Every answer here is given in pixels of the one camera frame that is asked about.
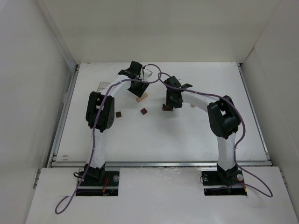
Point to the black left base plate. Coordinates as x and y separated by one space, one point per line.
110 180

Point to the clear plastic box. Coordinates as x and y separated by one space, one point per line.
102 86

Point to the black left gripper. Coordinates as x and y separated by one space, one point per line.
138 88

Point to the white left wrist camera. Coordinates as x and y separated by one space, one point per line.
145 74

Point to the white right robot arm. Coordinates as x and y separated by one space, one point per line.
223 120

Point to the dark brown wood cube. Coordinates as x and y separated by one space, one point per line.
118 114

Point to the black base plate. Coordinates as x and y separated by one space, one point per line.
213 178
110 180

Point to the light long wood block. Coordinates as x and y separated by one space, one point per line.
139 99

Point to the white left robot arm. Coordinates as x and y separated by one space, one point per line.
100 115

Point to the dark brown L block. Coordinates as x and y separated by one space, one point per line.
166 108

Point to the aluminium frame rail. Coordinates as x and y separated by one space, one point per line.
56 164

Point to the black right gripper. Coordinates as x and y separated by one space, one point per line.
172 99

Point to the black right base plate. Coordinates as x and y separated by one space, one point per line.
213 178

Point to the maroon wood cube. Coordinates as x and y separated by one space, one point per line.
143 111

